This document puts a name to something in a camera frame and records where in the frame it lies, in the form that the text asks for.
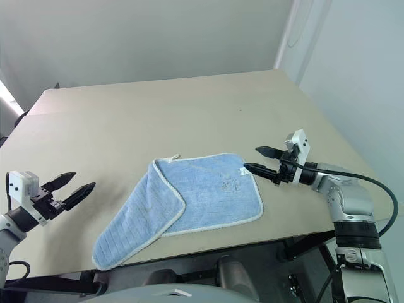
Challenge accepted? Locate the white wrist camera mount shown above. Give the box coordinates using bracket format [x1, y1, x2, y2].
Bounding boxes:
[6, 171, 49, 227]
[283, 129, 312, 184]

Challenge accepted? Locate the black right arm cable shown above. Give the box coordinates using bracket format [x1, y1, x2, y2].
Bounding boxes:
[299, 166, 400, 303]

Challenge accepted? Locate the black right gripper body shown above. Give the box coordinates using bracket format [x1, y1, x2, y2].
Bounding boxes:
[272, 148, 301, 186]

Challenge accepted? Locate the white background furniture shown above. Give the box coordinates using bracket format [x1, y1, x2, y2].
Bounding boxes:
[0, 66, 25, 141]

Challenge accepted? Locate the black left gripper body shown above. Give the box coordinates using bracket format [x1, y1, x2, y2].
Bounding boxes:
[30, 185, 68, 224]

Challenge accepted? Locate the black table frame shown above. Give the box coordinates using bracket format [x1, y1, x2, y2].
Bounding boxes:
[0, 229, 348, 303]

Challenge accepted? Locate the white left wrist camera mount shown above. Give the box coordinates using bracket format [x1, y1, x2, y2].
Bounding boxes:
[6, 171, 49, 227]

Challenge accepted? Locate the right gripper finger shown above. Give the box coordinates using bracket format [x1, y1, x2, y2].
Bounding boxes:
[255, 146, 282, 159]
[244, 162, 279, 181]

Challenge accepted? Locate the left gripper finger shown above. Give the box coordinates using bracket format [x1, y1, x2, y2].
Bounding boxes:
[63, 181, 97, 211]
[46, 171, 78, 193]

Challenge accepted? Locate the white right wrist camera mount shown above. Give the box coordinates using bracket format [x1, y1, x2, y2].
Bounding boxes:
[283, 129, 312, 184]

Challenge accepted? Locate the grey rounded robot torso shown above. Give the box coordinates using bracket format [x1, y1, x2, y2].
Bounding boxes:
[90, 282, 242, 303]

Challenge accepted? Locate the blue microfibre cloth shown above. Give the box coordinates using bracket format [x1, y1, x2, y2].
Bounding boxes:
[91, 152, 264, 271]

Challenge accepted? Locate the grey-brown rounded cylinder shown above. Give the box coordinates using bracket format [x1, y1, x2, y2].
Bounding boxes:
[217, 254, 254, 293]

